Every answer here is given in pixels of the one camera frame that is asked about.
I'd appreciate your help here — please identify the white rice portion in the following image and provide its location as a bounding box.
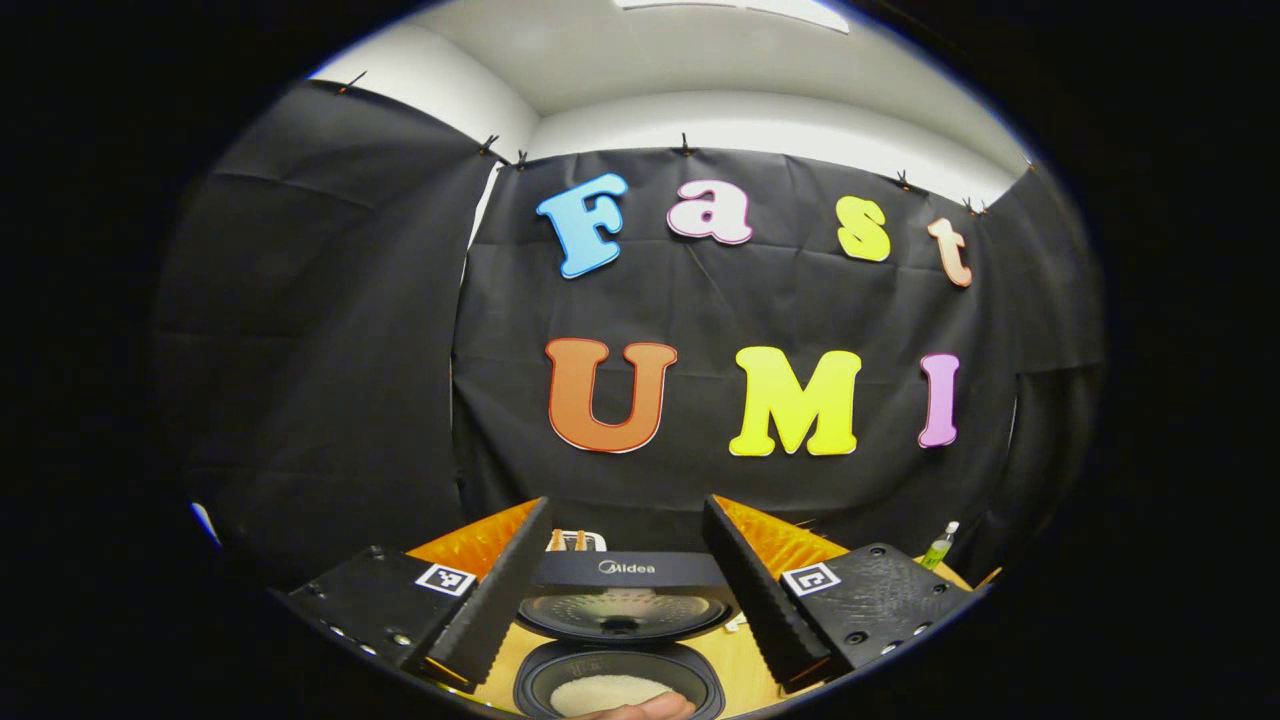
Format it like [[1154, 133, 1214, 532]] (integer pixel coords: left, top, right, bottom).
[[550, 675, 676, 717]]

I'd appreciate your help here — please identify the green drink bottle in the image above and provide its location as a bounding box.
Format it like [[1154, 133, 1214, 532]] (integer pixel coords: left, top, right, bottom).
[[920, 521, 961, 571]]

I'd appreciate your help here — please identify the large ceiling light panel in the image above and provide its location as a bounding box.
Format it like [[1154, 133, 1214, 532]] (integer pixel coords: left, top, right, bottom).
[[615, 0, 851, 34]]

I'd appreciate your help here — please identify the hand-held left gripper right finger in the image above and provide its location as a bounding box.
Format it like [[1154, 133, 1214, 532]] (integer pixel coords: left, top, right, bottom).
[[702, 494, 976, 693]]

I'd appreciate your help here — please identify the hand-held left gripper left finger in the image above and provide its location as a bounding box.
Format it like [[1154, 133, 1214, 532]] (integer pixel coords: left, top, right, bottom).
[[285, 496, 553, 693]]

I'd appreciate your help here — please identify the black backdrop cloth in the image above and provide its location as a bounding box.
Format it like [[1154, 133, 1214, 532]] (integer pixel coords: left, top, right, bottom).
[[155, 80, 1106, 591]]

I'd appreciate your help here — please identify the grey rice cooker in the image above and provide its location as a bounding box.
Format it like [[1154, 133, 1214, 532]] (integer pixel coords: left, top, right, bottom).
[[512, 550, 743, 720]]

